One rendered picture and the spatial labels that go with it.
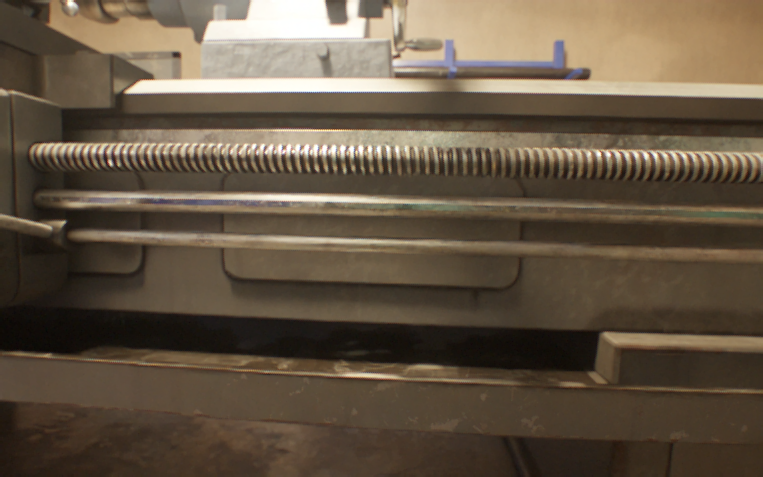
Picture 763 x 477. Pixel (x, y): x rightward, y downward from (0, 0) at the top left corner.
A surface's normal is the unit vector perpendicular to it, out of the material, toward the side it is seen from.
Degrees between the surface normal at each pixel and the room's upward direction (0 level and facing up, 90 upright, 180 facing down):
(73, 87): 90
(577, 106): 90
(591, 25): 90
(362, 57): 90
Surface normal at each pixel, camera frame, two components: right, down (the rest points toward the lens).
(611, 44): -0.07, 0.08
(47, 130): 1.00, 0.03
